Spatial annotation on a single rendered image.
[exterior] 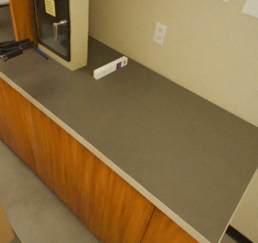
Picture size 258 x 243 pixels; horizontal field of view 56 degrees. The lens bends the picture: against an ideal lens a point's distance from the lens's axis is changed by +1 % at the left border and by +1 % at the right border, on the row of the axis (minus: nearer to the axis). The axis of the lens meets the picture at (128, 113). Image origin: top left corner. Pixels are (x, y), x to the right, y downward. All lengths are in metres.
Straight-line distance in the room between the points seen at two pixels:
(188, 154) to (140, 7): 0.89
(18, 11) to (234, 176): 1.37
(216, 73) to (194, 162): 0.54
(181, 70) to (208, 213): 0.83
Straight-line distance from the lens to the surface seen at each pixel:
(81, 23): 1.35
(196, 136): 1.17
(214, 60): 1.36
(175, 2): 1.41
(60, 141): 1.30
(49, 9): 1.41
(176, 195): 0.94
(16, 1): 1.57
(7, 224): 0.77
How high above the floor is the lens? 1.71
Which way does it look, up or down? 41 degrees down
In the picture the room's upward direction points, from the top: 11 degrees clockwise
